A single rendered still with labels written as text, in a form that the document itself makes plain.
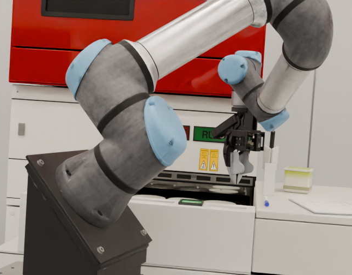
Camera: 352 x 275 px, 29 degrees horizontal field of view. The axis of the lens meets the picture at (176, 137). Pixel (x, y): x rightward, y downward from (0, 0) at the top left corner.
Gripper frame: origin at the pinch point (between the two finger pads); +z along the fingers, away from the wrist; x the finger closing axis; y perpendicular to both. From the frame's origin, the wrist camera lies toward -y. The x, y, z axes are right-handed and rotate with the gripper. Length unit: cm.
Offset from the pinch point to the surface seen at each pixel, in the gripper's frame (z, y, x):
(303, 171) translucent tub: -3.6, 12.4, 14.3
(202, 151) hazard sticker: -5.2, -26.8, 11.3
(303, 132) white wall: -8, -102, 146
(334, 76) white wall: -39, -92, 156
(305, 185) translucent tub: 0.4, 13.1, 15.0
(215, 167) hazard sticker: -0.5, -23.8, 14.3
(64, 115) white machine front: -14, -59, -21
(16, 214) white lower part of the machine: 20, -70, -31
